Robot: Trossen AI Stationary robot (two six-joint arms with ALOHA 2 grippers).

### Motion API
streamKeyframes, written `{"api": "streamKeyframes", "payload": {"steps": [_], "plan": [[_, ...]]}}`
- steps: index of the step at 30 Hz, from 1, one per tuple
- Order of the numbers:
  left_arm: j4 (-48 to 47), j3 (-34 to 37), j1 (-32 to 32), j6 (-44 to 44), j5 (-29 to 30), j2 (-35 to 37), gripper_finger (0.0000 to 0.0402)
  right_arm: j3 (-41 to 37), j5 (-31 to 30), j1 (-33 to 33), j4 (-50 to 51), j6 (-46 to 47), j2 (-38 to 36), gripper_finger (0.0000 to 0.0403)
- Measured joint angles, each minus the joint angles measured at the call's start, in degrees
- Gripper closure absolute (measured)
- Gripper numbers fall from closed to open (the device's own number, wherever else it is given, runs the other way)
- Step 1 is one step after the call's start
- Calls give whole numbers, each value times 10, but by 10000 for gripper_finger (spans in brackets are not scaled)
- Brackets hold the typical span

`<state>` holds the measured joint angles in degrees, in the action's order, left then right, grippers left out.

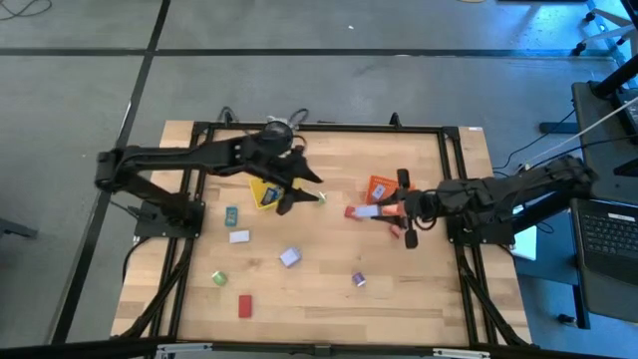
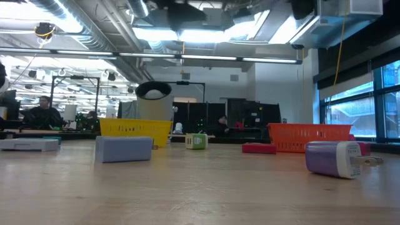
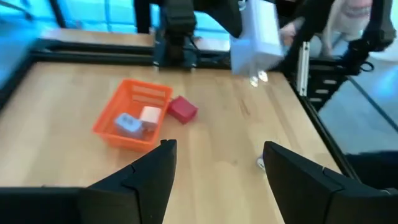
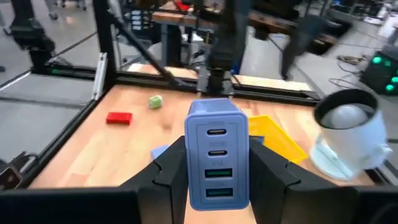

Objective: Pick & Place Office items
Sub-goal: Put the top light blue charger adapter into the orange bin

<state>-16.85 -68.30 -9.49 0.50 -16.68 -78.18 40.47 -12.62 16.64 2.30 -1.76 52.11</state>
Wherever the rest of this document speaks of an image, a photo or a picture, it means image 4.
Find white ball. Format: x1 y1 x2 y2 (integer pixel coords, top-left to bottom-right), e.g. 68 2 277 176
320 103 369 130

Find silver aluminium bracket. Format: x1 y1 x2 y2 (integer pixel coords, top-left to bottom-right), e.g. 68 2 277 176
92 52 108 101

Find blue-gray four-port charger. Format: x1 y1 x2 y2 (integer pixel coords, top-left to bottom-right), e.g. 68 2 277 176
183 98 250 212

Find wooden background table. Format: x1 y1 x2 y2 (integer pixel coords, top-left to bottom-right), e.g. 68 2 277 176
151 1 340 45

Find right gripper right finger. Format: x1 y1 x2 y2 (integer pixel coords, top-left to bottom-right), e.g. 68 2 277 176
249 138 398 224

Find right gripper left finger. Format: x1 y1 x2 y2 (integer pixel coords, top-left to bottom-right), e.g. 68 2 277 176
0 136 190 224

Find black device green lights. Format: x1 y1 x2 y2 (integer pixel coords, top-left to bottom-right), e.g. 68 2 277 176
359 46 398 95

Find red wall charger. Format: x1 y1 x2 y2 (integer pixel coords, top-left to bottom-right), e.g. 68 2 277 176
106 111 134 126

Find blue charger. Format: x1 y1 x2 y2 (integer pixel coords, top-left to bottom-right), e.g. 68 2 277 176
150 144 170 161

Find yellow plastic basket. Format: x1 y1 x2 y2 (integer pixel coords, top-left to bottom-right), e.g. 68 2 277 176
248 114 309 165

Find black equipment stand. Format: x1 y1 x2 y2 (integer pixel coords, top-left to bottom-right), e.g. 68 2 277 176
9 0 57 75

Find white mug black rim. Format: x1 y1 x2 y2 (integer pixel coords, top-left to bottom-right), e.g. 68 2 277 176
313 88 393 171

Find green and white charger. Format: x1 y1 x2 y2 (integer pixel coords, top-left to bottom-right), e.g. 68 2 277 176
147 95 164 110

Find black table frame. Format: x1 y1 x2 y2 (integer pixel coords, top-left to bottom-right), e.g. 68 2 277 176
18 0 321 189

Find person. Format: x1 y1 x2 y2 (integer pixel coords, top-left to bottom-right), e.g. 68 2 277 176
280 14 334 81

